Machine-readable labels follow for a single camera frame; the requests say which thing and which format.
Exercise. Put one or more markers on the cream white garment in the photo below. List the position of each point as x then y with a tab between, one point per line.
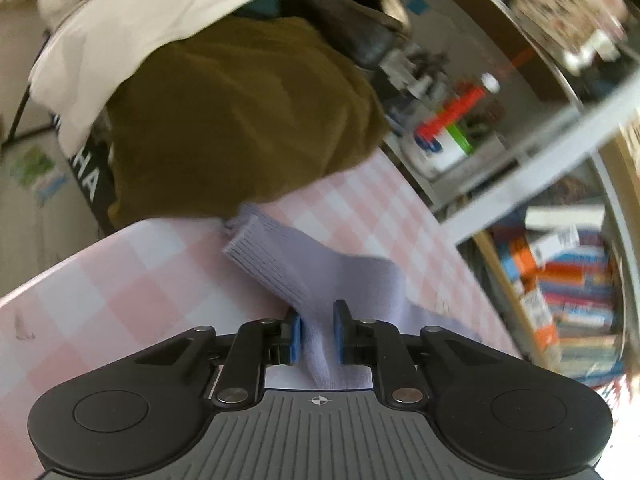
125	10

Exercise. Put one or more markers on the row of colourful books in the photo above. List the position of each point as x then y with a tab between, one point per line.
570	300

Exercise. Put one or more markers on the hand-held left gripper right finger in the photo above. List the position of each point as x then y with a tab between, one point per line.
341	335

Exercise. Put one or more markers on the lavender knit garment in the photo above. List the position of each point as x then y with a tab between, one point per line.
360	285

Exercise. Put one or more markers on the blue sticky note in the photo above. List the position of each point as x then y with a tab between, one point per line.
419	5

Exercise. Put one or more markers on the pink checked cartoon tablecloth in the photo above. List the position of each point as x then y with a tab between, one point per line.
125	285

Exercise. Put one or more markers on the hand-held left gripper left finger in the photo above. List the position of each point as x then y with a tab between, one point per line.
295	335

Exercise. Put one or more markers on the white frame bookshelf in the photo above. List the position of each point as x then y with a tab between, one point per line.
525	172

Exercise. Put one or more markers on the olive brown garment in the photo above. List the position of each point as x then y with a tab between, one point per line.
240	110

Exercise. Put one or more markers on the red tassel ornament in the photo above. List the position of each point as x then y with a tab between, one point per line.
450	110

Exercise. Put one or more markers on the cluster of pens and brushes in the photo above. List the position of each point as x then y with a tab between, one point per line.
415	67

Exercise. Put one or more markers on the black panel white lettering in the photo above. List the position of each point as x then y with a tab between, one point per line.
87	180

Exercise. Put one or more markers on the brown leather shoe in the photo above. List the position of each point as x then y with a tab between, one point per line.
350	15

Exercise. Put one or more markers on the white tub green lid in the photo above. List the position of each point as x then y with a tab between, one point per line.
440	152

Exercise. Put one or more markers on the tall orange white box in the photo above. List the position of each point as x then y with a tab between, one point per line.
555	245

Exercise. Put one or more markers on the thick white book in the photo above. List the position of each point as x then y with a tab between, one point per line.
565	216

